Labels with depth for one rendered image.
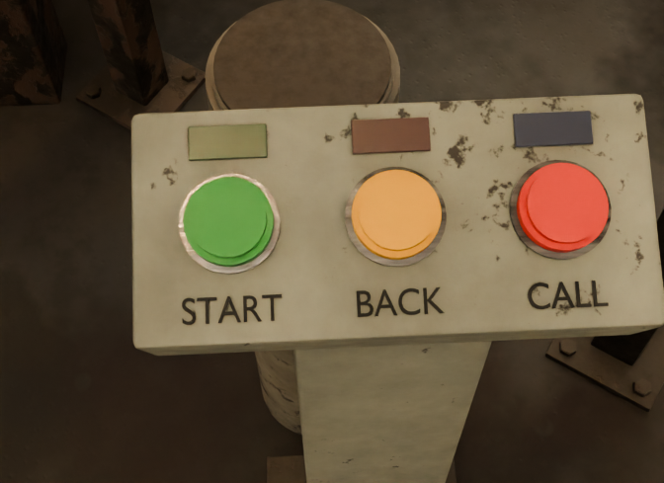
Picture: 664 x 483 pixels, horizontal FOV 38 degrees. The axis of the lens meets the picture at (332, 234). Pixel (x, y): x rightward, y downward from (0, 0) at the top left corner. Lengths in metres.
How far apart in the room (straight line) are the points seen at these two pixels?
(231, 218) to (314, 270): 0.04
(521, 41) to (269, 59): 0.76
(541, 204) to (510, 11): 0.93
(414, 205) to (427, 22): 0.91
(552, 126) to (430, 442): 0.25
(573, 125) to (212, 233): 0.17
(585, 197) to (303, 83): 0.21
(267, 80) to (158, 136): 0.15
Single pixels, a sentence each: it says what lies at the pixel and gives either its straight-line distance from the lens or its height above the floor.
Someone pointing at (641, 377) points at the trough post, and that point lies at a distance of 1.09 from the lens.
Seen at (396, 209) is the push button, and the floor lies 0.61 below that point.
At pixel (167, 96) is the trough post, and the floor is 0.01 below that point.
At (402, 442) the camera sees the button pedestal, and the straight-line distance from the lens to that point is 0.63.
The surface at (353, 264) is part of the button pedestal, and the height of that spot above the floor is 0.59.
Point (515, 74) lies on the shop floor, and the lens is 1.29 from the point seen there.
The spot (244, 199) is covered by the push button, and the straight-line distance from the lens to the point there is 0.43.
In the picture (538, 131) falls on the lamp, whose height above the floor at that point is 0.61.
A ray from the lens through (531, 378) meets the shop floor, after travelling 1.07.
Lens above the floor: 0.98
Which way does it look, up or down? 60 degrees down
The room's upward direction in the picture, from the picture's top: 1 degrees counter-clockwise
